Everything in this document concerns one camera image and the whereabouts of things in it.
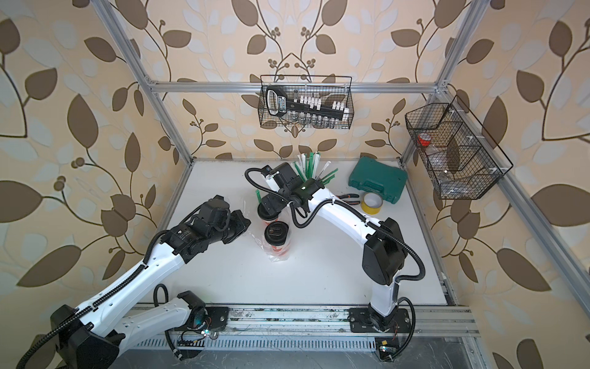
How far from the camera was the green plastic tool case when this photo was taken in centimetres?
106

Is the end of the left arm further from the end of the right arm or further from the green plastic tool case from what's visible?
the green plastic tool case

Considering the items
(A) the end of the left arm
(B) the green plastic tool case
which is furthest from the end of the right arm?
(B) the green plastic tool case
